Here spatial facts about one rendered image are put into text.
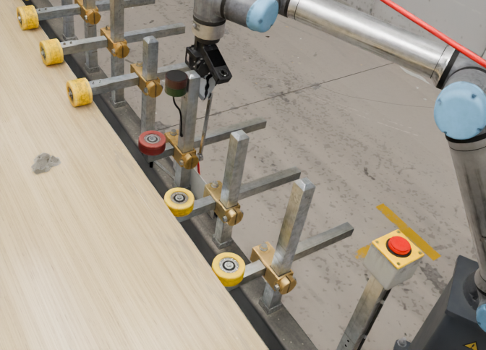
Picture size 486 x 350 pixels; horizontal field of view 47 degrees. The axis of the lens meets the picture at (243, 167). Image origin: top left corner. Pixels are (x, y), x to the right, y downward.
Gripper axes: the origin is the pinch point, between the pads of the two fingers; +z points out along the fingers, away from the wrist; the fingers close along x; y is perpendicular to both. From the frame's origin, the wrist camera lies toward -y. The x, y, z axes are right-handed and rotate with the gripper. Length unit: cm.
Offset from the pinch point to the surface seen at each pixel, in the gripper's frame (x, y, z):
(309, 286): -52, -20, 101
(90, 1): 8, 69, 1
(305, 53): -176, 143, 100
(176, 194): 21.3, -23.9, 10.3
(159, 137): 14.8, -0.7, 10.1
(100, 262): 47, -36, 11
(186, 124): 9.1, -6.1, 3.0
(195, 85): 7.5, -6.2, -9.9
